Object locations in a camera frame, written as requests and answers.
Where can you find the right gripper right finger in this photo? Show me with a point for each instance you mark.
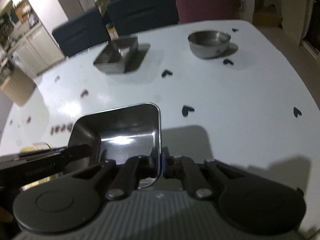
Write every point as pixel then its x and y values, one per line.
pixel 187 172

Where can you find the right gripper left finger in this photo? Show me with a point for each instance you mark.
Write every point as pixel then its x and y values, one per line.
pixel 137 172

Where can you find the steel square tray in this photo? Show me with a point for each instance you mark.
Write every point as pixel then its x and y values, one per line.
pixel 118 134
pixel 117 54

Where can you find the lemon pattern scalloped bowl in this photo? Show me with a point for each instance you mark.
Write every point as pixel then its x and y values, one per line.
pixel 37 146

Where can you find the white kitchen cabinet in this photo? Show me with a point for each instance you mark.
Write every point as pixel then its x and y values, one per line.
pixel 36 51

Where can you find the small round steel bowl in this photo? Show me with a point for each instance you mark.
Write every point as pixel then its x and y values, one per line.
pixel 208 44

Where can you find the dark blue chair left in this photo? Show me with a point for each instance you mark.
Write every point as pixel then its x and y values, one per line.
pixel 79 34

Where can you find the dark blue chair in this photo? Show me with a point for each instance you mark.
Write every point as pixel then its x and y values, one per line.
pixel 134 16
pixel 79 34

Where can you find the dark blue chair right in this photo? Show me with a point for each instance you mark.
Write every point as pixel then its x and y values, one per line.
pixel 134 16

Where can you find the maroon chair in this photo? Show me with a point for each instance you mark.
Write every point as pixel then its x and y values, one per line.
pixel 190 11

